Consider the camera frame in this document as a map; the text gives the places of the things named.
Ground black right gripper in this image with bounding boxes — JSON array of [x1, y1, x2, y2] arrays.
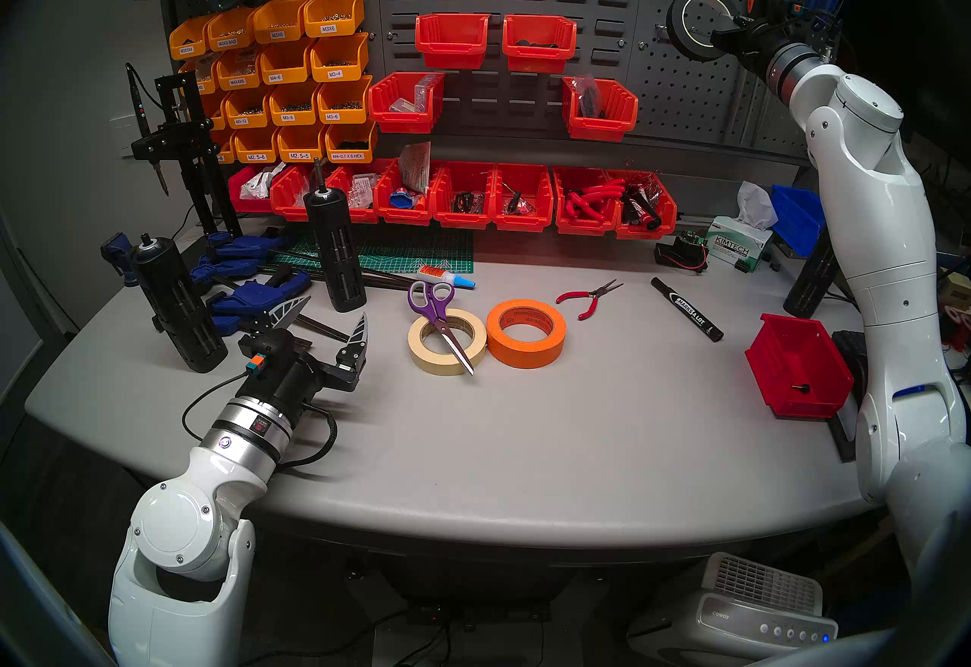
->
[[713, 12, 780, 71]]

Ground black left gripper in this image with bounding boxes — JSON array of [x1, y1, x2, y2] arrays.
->
[[243, 294, 370, 420]]

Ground black tape roll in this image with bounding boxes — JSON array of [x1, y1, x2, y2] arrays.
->
[[666, 0, 740, 63]]

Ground orange tape roll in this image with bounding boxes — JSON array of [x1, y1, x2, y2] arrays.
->
[[485, 298, 568, 370]]

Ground beige masking tape roll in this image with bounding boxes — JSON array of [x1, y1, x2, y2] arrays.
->
[[407, 307, 488, 376]]

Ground black metal bar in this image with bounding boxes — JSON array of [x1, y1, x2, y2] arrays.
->
[[292, 313, 351, 344]]

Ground blue bar clamp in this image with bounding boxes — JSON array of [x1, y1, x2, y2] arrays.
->
[[190, 233, 293, 283], [205, 271, 313, 336]]

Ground black screwdriver bit holder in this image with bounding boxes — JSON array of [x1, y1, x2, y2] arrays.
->
[[127, 233, 228, 374], [303, 157, 369, 313], [783, 225, 843, 319]]

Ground thin black flat bar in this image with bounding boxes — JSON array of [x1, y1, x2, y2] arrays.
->
[[303, 263, 416, 293]]

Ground red bin with plastic bags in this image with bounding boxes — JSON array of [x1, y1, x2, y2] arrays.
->
[[326, 161, 384, 225], [270, 163, 323, 222]]

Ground green cutting mat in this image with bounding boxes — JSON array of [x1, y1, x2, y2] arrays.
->
[[269, 225, 475, 275]]

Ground white glue tube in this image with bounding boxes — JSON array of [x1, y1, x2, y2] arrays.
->
[[416, 265, 477, 291]]

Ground red bin with paper manual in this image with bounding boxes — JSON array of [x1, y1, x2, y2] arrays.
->
[[374, 159, 437, 226]]

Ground red bin with crumpled paper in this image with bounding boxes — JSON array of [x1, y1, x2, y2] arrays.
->
[[228, 165, 278, 215]]

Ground clear bag of black parts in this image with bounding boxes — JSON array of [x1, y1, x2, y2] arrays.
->
[[573, 74, 608, 120]]

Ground red bin with parts bag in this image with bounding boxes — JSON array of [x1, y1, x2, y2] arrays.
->
[[561, 77, 639, 143]]

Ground yellow bin M2.5-5 label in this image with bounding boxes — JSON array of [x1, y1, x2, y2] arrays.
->
[[277, 124, 331, 164]]

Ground yellow bin M4-0.7X6 HEX label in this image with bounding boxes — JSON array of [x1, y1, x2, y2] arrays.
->
[[325, 121, 379, 164]]

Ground red bin with small tools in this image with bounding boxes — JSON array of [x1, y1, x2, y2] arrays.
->
[[493, 163, 556, 232], [431, 161, 499, 231]]

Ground folded paper manual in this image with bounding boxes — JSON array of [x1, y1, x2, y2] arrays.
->
[[398, 140, 433, 194]]

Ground yellow bin M2.5-6 label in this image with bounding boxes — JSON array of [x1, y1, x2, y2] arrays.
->
[[232, 128, 281, 165]]

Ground red bin with black parts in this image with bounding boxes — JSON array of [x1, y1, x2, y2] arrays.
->
[[502, 14, 577, 74]]

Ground red black marker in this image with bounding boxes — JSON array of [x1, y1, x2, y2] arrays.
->
[[622, 184, 662, 231]]

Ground blue plastic bin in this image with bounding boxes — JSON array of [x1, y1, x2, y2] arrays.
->
[[770, 184, 828, 258]]

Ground small blue clamp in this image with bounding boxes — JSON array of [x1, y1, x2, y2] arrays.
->
[[100, 233, 141, 287]]

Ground yellow bin M3-6 label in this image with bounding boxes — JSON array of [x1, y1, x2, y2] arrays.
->
[[317, 76, 374, 125]]

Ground yellow bin M3-8 label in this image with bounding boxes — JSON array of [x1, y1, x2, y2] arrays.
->
[[268, 81, 323, 127]]

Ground Kimtech tissue box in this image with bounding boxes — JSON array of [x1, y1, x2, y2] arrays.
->
[[704, 216, 775, 272]]

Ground red bin with clear box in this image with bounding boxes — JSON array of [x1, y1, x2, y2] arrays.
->
[[368, 71, 446, 135]]

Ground red bin with markers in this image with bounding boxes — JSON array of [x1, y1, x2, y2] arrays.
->
[[613, 170, 678, 241]]

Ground yellow bin M3-12 label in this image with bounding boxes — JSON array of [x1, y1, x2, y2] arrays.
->
[[224, 87, 274, 131]]

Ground black soldering stand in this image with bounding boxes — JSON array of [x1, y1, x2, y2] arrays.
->
[[130, 72, 242, 240]]

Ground red bin with red pliers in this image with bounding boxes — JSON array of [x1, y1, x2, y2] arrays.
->
[[551, 167, 621, 237]]

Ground clear plastic box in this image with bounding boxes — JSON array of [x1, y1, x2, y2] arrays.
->
[[388, 74, 442, 115]]

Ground yellow bin M4-6 label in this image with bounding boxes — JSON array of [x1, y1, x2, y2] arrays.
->
[[258, 39, 318, 87]]

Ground yellow bin M3-4 label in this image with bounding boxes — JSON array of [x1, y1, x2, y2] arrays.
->
[[310, 33, 370, 83]]

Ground yellow bin M4X4X6 label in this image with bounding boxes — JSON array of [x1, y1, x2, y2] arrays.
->
[[215, 47, 264, 91]]

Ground empty red hanging bin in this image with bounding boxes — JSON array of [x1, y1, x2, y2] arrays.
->
[[415, 13, 492, 71]]

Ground black soldering iron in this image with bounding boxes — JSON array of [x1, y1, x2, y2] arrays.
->
[[125, 62, 171, 197]]

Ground black permanent marker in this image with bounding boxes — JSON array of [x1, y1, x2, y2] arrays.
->
[[650, 277, 725, 342]]

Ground yellow bin M3X6 label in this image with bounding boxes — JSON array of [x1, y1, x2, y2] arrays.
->
[[303, 0, 365, 39]]

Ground yellow bin M3X8 BAD label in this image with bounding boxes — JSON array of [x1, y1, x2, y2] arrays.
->
[[206, 7, 259, 53]]

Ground black power strip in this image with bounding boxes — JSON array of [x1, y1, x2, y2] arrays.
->
[[406, 601, 551, 628]]

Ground red bin with black bolt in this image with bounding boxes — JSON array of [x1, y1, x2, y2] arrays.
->
[[745, 313, 854, 420]]

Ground black bin stand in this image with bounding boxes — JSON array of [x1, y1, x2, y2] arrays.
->
[[825, 328, 873, 463]]

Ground white air purifier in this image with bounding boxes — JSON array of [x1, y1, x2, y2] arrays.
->
[[626, 552, 839, 667]]

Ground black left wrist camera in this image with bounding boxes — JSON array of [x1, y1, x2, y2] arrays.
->
[[239, 330, 312, 374]]

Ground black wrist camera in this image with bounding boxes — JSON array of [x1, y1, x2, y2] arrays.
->
[[239, 330, 312, 374], [747, 0, 805, 29]]

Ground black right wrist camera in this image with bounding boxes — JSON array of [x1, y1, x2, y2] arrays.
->
[[747, 0, 805, 29]]

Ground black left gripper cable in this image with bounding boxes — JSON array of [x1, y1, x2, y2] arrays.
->
[[181, 370, 338, 473]]

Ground purple handled scissors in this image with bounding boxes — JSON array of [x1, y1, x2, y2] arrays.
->
[[407, 281, 476, 376]]

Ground red handled pliers bundle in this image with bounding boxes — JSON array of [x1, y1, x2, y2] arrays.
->
[[565, 180, 627, 222]]

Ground black battery holder with wires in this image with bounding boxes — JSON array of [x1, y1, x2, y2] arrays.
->
[[654, 229, 710, 273]]

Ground red handled needle-nose pliers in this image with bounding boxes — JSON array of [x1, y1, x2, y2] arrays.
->
[[555, 278, 624, 321]]

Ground white wall switch plate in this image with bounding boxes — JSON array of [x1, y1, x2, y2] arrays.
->
[[110, 115, 141, 158]]

